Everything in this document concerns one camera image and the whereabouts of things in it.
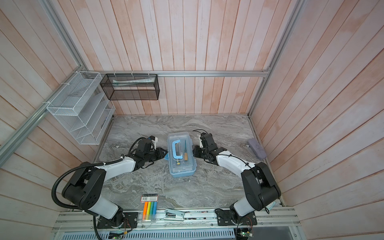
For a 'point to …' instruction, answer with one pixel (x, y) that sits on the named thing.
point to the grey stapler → (173, 215)
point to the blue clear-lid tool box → (180, 156)
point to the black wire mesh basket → (131, 86)
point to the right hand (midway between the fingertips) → (193, 151)
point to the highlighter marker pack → (150, 209)
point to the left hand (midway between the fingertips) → (167, 154)
